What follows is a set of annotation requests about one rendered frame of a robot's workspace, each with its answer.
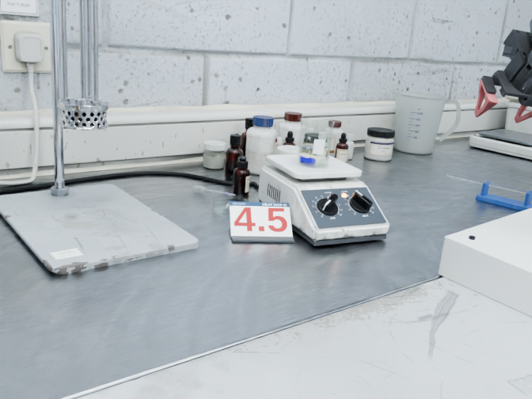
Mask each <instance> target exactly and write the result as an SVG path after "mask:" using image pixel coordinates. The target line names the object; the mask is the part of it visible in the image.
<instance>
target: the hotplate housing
mask: <svg viewBox="0 0 532 399"><path fill-rule="evenodd" d="M361 187H367V186H366V185H365V184H364V183H363V182H362V181H361V180H357V179H355V178H354V177H337V178H318V179H296V178H294V177H292V176H290V175H289V174H287V173H285V172H284V171H282V170H280V169H278V168H276V167H275V166H273V165H263V168H261V169H260V181H259V192H258V199H259V202H269V203H289V207H290V214H291V228H292V230H294V231H295V232H296V233H298V234H299V235H300V236H302V237H303V238H305V239H306V240H307V241H308V242H309V243H310V244H312V245H313V246H317V245H333V244H341V243H349V242H357V241H373V240H381V239H386V234H387V233H388V232H389V228H390V225H389V223H388V221H387V219H386V217H385V215H384V214H383V213H382V210H381V209H380V207H379V206H378V204H377V202H376V200H375V199H374V197H373V196H372V194H371V191H370V190H369V188H368V187H367V189H368V191H369V193H370V194H371V196H372V197H373V199H374V201H375V203H376V204H377V206H378V208H379V210H380V212H381V213H382V215H383V216H384V218H385V220H386V221H387V222H386V223H379V224H370V225H361V226H342V227H333V228H324V229H319V228H318V227H317V224H316V222H315V221H314V218H313V216H312V215H311V213H310V209H309V208H308V206H307V204H306V201H305V200H304V198H303V196H302V193H301V190H315V189H330V188H361Z"/></svg>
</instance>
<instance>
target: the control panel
mask: <svg viewBox="0 0 532 399"><path fill-rule="evenodd" d="M355 191H360V192H361V193H362V194H364V195H365V197H367V198H368V199H369V200H370V201H372V203H373V204H372V206H371V208H370V210H369V211H368V212H367V213H359V212H357V211H355V210H354V209H353V208H352V207H351V205H350V200H351V198H352V196H353V194H354V192H355ZM301 193H302V196H303V198H304V200H305V201H306V204H307V206H308V208H309V209H310V213H311V215H312V216H313V219H314V221H315V222H316V224H317V227H318V228H319V229H324V228H333V227H342V226H361V225H370V224H379V223H386V222H387V221H386V220H385V218H384V216H383V215H382V213H381V212H380V210H379V208H378V206H377V204H376V202H375V201H374V199H373V197H372V196H371V194H370V193H369V191H368V189H367V187H361V188H330V189H315V190H301ZM343 193H345V194H346V195H347V197H343V196H342V194H343ZM331 194H337V195H338V199H337V201H336V205H337V206H338V212H337V213H336V214H335V215H332V216H330V215H325V214H323V213H321V212H320V211H319V210H318V208H317V202H318V200H320V199H323V198H326V199H328V198H329V197H330V195H331Z"/></svg>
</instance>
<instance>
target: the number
mask: <svg viewBox="0 0 532 399"><path fill-rule="evenodd" d="M231 207H232V223H233V232H247V233H290V232H291V230H290V223H289V215H288V208H287V207H254V206H231Z"/></svg>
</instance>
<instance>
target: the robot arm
mask: <svg viewBox="0 0 532 399"><path fill-rule="evenodd" d="M503 44H504V50H503V54H502V56H505V57H508V58H510V59H511V61H510V62H509V64H508V65H507V66H506V68H505V69H504V71H503V70H498V71H496V72H495V73H494V75H493V76H491V77H490V76H485V75H484V76H483V77H482V78H481V80H480V83H479V93H478V100H477V105H476V108H475V112H474V114H475V117H479V116H481V115H482V114H484V113H485V112H487V111H488V110H489V109H490V108H492V107H493V106H495V105H497V104H498V100H497V98H496V88H495V86H501V89H500V93H501V96H502V97H505V96H506V95H507V96H512V97H518V99H519V103H520V104H521V106H520V108H519V110H518V111H517V113H516V115H515V118H514V120H515V122H516V123H520V122H522V121H524V120H527V119H529V118H531V117H532V111H531V112H528V113H527V114H525V115H523V116H522V114H523V112H524V111H525V109H526V108H527V107H532V19H531V20H530V32H524V31H520V30H516V29H512V31H511V32H510V34H509V35H508V37H507V38H506V40H505V41H504V42H503ZM484 99H485V103H484V104H483V106H482V107H481V105H482V102H483V100H484Z"/></svg>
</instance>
